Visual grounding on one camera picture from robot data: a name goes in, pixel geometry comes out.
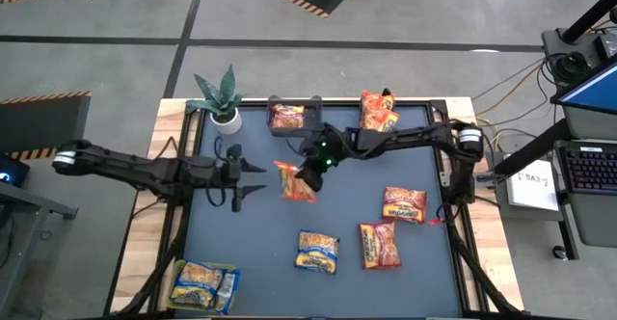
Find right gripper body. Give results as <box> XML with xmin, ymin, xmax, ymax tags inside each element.
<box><xmin>301</xmin><ymin>134</ymin><xmax>353</xmax><ymax>170</ymax></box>

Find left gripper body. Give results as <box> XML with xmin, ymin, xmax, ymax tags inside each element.
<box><xmin>211</xmin><ymin>160</ymin><xmax>242</xmax><ymax>196</ymax></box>

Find orange Maruchan ramen packet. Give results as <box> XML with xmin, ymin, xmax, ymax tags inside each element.
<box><xmin>273</xmin><ymin>160</ymin><xmax>318</xmax><ymax>204</ymax></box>
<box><xmin>360</xmin><ymin>90</ymin><xmax>396</xmax><ymax>113</ymax></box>
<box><xmin>359</xmin><ymin>107</ymin><xmax>401</xmax><ymax>133</ymax></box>

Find red Maruchan ramen packet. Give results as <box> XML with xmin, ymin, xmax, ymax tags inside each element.
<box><xmin>382</xmin><ymin>186</ymin><xmax>428</xmax><ymax>225</ymax></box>
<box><xmin>358</xmin><ymin>221</ymin><xmax>402</xmax><ymax>270</ymax></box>
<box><xmin>269</xmin><ymin>103</ymin><xmax>306</xmax><ymax>129</ymax></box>

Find blue Maruchan ramen packet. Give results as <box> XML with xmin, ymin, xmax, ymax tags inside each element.
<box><xmin>169</xmin><ymin>260</ymin><xmax>225</xmax><ymax>310</ymax></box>
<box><xmin>213</xmin><ymin>268</ymin><xmax>241</xmax><ymax>315</ymax></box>
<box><xmin>294</xmin><ymin>229</ymin><xmax>340</xmax><ymax>275</ymax></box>

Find grey translucent plastic bin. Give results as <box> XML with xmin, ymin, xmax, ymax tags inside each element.
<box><xmin>266</xmin><ymin>94</ymin><xmax>323</xmax><ymax>138</ymax></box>

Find snake plant in white pot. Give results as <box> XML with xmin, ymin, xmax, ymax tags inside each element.
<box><xmin>185</xmin><ymin>64</ymin><xmax>245</xmax><ymax>136</ymax></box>

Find blue-grey table mat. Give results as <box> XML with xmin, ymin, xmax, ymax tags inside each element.
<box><xmin>182</xmin><ymin>105</ymin><xmax>464</xmax><ymax>319</ymax></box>

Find yellow-green plastic bin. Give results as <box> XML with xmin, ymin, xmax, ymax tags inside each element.
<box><xmin>166</xmin><ymin>260</ymin><xmax>238</xmax><ymax>311</ymax></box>

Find grey side desk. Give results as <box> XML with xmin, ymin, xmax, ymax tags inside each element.
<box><xmin>0</xmin><ymin>179</ymin><xmax>79</xmax><ymax>319</ymax></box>

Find black device blue light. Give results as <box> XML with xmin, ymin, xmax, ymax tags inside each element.
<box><xmin>0</xmin><ymin>153</ymin><xmax>31</xmax><ymax>189</ymax></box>

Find white paper sheet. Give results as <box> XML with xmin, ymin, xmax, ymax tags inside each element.
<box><xmin>509</xmin><ymin>159</ymin><xmax>560</xmax><ymax>212</ymax></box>

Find grey box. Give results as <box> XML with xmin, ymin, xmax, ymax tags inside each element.
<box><xmin>491</xmin><ymin>150</ymin><xmax>565</xmax><ymax>223</ymax></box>

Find grey stand base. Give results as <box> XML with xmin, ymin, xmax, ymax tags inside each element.
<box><xmin>540</xmin><ymin>27</ymin><xmax>617</xmax><ymax>90</ymax></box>

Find black backlit keyboard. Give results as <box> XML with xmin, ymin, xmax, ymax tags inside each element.
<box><xmin>557</xmin><ymin>140</ymin><xmax>617</xmax><ymax>197</ymax></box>

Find computer monitor blue screen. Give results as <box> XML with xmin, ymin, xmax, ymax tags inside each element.
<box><xmin>550</xmin><ymin>58</ymin><xmax>617</xmax><ymax>117</ymax></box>

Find grey computer cart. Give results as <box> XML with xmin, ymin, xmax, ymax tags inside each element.
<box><xmin>494</xmin><ymin>102</ymin><xmax>617</xmax><ymax>262</ymax></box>

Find black stand pole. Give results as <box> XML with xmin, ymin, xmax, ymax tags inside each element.
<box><xmin>561</xmin><ymin>0</ymin><xmax>617</xmax><ymax>44</ymax></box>

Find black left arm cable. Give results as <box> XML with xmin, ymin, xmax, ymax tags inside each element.
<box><xmin>205</xmin><ymin>135</ymin><xmax>228</xmax><ymax>209</ymax></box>

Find black aluminium table frame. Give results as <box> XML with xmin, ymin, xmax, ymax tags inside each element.
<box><xmin>103</xmin><ymin>96</ymin><xmax>524</xmax><ymax>320</ymax></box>

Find yellow floor cable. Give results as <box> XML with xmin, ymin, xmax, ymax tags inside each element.
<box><xmin>474</xmin><ymin>64</ymin><xmax>546</xmax><ymax>141</ymax></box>

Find grey floor cable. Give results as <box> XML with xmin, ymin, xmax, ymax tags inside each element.
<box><xmin>470</xmin><ymin>57</ymin><xmax>555</xmax><ymax>128</ymax></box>

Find coiled black cable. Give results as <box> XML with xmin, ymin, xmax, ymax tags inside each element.
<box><xmin>553</xmin><ymin>49</ymin><xmax>592</xmax><ymax>85</ymax></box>

